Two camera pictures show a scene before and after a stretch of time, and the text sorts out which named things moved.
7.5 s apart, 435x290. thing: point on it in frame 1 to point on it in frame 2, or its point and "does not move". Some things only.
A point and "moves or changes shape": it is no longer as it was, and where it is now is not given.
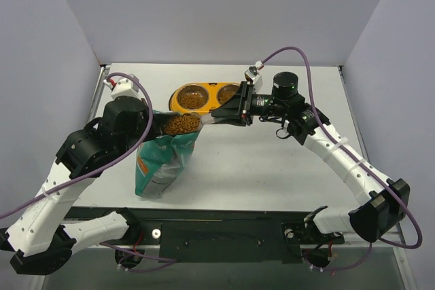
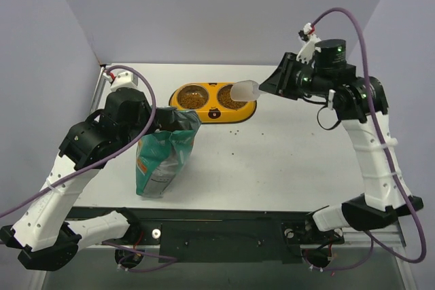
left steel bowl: (192, 97) does not move
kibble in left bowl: (192, 101) does not move
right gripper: (245, 103) to (287, 75)
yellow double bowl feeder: (200, 97) does not move
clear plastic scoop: (187, 123) moves or changes shape
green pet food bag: (161, 161) does not move
